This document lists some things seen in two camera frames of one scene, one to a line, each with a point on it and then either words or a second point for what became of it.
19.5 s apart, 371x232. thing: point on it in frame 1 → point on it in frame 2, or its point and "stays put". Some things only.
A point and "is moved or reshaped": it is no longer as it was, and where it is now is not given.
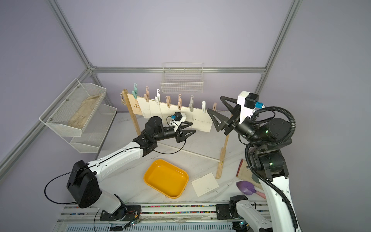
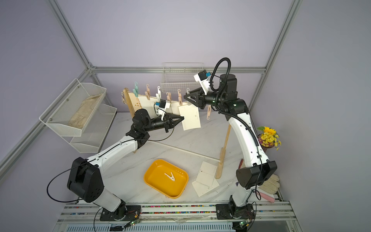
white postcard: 189,114 is moved or reshaped
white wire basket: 180,77 stays put
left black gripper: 181,136 → 167,123
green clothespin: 135,92 stays put
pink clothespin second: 147,95 stays put
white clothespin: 204,106 is moved or reshaped
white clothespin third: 157,98 stays put
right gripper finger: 227,123 → 195,98
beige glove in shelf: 80,116 stays put
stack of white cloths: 205,184 stays put
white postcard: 201,121 → 206,174
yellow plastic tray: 166,178 stays put
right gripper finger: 232,109 → 200,89
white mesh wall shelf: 78,116 stays put
